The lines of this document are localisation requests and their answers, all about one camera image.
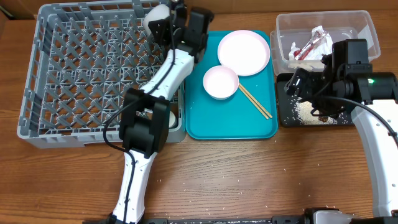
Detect grey bowl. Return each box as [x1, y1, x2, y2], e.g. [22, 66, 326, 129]
[142, 4, 170, 35]

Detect white rice leftovers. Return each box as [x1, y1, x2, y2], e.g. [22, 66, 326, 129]
[289, 98, 337, 125]

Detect foil wrapper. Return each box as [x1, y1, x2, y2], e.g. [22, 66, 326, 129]
[294, 31, 328, 60]

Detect brown food chunk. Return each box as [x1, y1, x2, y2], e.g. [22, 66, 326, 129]
[318, 116, 329, 123]

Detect pink bowl with rice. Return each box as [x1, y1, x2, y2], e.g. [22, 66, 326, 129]
[203, 65, 239, 100]

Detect white paper cup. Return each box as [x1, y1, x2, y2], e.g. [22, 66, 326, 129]
[169, 111, 177, 129]

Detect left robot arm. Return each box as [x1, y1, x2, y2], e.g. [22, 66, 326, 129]
[104, 1, 215, 223]

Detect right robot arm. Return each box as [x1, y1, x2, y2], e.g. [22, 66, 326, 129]
[284, 39, 397, 220]

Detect black tray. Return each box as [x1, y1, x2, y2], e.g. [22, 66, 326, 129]
[276, 73, 353, 128]

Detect clear plastic bin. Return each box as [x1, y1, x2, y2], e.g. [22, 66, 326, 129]
[270, 10, 381, 75]

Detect wooden chopstick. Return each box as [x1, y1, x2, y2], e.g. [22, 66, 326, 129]
[239, 84, 272, 119]
[238, 86, 270, 120]

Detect white round plate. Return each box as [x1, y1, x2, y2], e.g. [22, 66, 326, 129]
[218, 30, 271, 76]

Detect teal serving tray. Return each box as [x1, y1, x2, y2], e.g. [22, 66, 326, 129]
[185, 30, 279, 140]

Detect grey plastic dish rack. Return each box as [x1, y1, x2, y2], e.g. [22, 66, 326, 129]
[17, 1, 183, 149]

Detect cardboard backdrop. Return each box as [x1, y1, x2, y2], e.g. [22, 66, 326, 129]
[1, 0, 397, 19]

